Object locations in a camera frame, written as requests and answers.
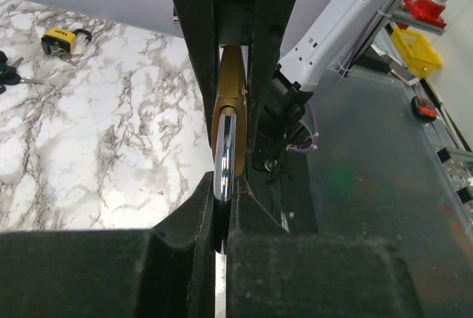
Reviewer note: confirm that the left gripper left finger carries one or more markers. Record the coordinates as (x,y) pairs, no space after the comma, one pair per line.
(165,271)

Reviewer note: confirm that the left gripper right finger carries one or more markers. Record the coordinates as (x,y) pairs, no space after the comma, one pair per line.
(273,273)

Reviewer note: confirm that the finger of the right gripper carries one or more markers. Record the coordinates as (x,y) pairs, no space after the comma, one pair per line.
(197,24)
(270,20)

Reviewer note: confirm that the large brass padlock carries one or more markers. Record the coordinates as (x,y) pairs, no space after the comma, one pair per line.
(229,123)

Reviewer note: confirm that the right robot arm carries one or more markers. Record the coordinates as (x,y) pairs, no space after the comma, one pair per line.
(317,31)

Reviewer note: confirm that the black head key bunch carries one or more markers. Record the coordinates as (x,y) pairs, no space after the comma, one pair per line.
(10,75)

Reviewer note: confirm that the red plastic part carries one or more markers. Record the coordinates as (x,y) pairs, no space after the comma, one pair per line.
(426,11)

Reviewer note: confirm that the yellow black padlock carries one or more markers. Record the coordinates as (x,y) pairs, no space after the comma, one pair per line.
(61,43)

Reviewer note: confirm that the yellow plastic bin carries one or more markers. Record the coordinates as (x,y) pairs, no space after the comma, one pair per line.
(416,51)

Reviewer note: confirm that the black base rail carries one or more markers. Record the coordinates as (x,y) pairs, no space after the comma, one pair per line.
(280,181)

